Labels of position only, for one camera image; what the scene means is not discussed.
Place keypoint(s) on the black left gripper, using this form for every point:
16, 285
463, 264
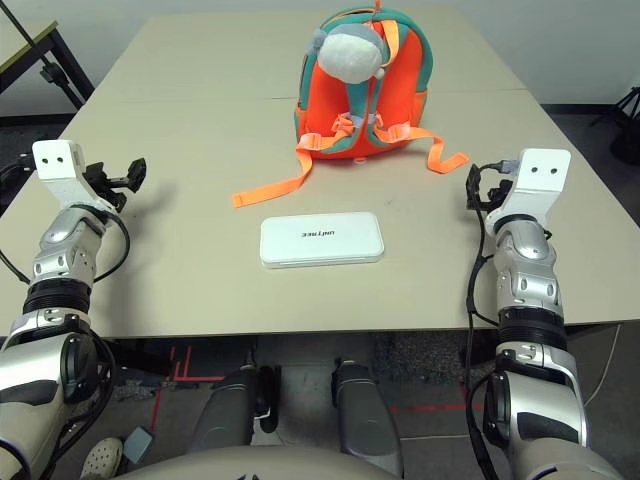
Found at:
107, 182

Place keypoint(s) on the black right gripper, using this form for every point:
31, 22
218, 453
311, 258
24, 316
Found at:
495, 194

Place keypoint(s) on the orange and teal backpack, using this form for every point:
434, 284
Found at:
360, 125

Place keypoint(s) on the white plastic pencil case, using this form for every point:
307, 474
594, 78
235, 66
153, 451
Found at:
320, 240

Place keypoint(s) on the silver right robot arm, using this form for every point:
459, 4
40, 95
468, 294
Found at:
530, 280

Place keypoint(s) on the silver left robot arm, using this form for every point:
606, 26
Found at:
55, 260

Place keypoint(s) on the black stand pole with clamp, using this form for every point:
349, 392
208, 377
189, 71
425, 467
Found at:
50, 72

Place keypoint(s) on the black framed side table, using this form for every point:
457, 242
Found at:
50, 45

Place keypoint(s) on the black tripod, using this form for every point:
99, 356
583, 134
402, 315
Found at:
625, 125

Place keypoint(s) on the grey white plush toy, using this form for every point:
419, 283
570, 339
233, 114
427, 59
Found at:
350, 57

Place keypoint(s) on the grey robot left leg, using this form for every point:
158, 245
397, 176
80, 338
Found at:
225, 405

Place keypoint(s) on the grey robot leg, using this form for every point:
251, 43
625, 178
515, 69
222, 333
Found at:
225, 405
365, 415

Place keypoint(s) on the grey robot right leg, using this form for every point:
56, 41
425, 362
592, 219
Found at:
365, 415

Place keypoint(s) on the grey foot pedal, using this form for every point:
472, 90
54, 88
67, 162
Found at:
138, 445

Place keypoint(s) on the white perforated shoe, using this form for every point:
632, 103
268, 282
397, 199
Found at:
102, 457

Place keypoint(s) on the beige robot torso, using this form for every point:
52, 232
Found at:
250, 467

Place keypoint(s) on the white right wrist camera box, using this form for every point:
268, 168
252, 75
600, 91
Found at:
537, 185

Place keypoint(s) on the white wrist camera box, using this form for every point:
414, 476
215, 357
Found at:
537, 185
60, 167

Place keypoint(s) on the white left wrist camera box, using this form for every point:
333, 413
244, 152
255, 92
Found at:
60, 167

